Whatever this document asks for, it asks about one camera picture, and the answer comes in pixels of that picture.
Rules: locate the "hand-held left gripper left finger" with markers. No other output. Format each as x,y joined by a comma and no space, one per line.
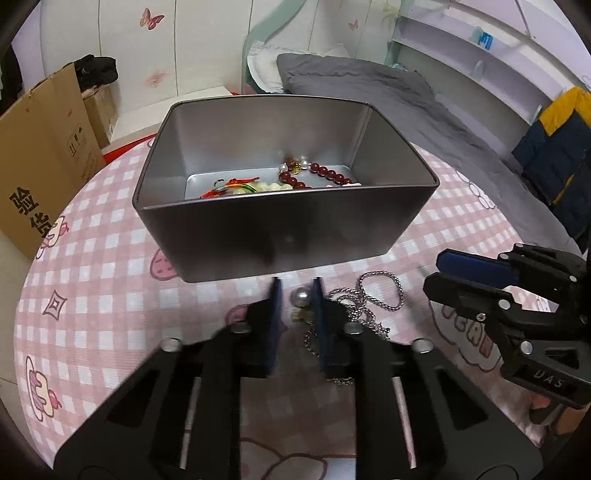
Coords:
276,307

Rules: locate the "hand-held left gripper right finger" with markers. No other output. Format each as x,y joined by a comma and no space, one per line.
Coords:
318,318

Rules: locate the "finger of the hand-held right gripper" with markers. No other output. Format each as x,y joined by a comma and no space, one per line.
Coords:
475,267
461,295

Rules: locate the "pearl bead charm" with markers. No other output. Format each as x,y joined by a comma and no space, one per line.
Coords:
302,296

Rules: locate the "grey metal tin box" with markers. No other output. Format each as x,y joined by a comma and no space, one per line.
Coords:
258,240

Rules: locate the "person's right hand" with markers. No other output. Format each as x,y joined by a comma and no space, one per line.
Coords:
549,415

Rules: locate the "yellow and navy jacket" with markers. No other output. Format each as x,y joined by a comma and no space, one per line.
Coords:
554,152

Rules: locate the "grey blanket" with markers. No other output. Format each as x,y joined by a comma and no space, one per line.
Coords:
415,115

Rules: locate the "pink checked tablecloth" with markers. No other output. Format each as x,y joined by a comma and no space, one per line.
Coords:
92,277

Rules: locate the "red cloth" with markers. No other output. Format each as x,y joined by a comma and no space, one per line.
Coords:
121,152

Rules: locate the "small blue box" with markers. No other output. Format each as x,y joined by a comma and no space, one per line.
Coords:
485,39

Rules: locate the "white pillow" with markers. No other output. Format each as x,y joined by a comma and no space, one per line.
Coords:
268,64

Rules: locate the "pale pink butterfly sticker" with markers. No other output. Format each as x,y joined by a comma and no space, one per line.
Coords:
156,78

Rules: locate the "small cardboard box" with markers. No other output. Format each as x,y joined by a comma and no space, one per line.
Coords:
99,115

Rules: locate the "small butterfly sticker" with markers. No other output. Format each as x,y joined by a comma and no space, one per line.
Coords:
352,24

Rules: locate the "white wardrobe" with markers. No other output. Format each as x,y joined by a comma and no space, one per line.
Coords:
207,41

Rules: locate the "large cardboard box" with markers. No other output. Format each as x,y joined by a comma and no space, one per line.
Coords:
46,138

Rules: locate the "black bag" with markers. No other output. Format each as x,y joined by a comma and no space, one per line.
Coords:
97,71

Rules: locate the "purple wall shelves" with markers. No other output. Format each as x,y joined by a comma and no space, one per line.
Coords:
461,57

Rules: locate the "pale green bunk bed frame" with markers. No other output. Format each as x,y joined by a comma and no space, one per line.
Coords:
246,55

